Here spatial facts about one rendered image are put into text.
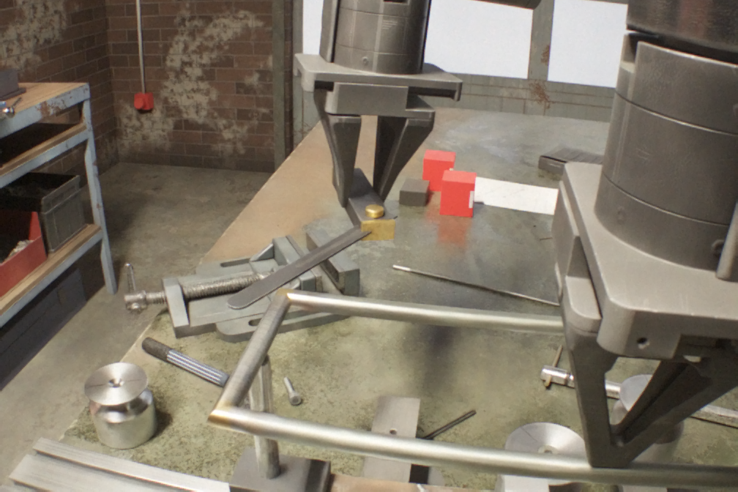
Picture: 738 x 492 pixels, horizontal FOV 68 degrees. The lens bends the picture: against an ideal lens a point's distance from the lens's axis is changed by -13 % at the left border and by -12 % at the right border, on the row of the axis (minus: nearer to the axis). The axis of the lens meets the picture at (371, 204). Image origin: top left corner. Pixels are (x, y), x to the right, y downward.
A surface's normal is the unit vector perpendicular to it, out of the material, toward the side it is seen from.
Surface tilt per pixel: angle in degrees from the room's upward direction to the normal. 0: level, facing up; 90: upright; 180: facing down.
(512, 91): 90
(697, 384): 67
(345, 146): 112
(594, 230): 1
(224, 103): 90
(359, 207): 1
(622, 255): 1
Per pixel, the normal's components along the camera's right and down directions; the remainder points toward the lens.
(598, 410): -0.18, 0.69
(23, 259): 0.99, 0.08
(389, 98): 0.24, 0.40
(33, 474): 0.03, -0.92
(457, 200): -0.19, 0.38
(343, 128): 0.18, 0.70
